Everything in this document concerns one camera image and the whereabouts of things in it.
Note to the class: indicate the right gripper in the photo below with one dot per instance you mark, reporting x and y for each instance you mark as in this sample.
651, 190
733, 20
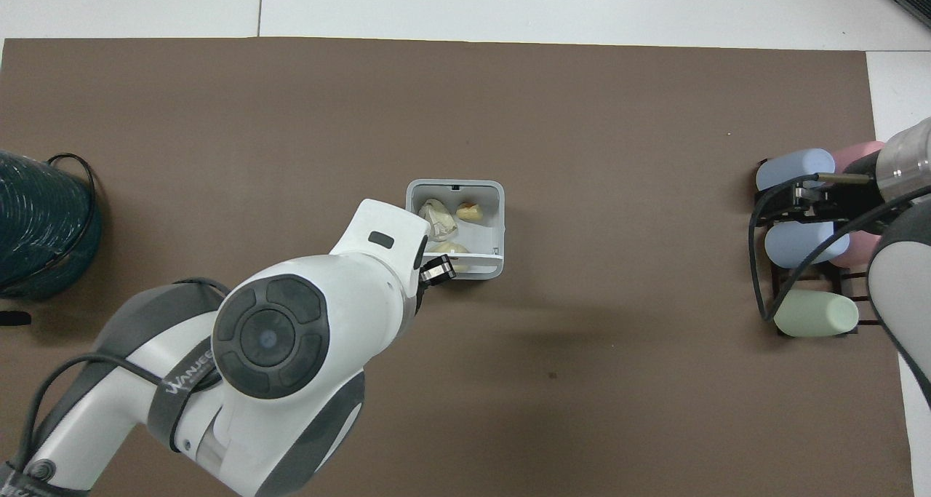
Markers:
862, 195

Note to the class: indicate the grey trash can white lid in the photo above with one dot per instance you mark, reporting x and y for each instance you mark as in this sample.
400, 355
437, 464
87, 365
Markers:
492, 220

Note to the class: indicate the blue foam cylinder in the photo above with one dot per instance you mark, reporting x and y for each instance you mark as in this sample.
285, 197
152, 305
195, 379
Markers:
793, 169
796, 244

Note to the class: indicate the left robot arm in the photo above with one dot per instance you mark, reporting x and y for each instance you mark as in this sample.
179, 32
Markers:
291, 410

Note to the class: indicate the small yellowish scrap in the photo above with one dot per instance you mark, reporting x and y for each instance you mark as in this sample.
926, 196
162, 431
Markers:
470, 212

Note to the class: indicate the large yellowish scrap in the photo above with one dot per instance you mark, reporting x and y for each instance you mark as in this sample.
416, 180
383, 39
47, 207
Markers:
454, 250

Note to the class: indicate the black rack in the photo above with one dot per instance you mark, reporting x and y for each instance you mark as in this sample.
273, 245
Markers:
784, 277

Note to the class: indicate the dark teal woven basket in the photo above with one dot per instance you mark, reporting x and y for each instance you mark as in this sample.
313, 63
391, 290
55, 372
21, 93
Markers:
36, 220

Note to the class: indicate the green foam cylinder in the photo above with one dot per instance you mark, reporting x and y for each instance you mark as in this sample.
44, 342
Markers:
814, 313

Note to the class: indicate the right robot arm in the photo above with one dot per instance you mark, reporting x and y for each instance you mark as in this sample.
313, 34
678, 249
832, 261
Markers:
902, 279

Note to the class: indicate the black stand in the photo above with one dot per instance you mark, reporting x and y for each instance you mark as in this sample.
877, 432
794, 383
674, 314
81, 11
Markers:
13, 319

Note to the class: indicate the pink foam cylinder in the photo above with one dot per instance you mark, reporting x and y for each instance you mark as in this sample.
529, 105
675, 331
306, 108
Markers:
862, 248
858, 152

